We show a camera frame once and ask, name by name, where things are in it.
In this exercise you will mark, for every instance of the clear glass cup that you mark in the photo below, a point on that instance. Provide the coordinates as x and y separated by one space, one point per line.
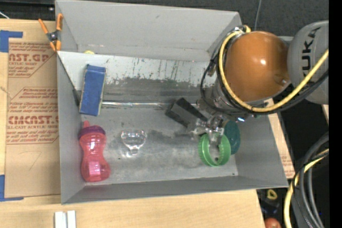
133 138

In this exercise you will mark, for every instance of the dark teal round lid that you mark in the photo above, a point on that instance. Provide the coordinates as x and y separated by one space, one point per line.
233 137

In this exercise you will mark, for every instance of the pink bottle with purple lid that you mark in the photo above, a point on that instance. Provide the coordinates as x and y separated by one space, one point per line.
94 155

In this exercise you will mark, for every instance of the small yellow object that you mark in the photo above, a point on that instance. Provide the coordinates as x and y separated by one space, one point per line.
89 52

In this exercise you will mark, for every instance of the black flat block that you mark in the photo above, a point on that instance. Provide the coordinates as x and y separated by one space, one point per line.
181 112

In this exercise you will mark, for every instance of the grey metal bin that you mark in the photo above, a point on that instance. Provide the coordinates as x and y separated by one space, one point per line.
160 163

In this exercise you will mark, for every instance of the brown cardboard board red print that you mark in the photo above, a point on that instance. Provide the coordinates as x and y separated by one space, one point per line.
32 104

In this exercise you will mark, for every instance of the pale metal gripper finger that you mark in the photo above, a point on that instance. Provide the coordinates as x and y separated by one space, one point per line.
221 142
213 139

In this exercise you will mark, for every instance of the blue sponge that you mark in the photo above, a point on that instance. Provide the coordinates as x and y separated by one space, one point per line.
92 90

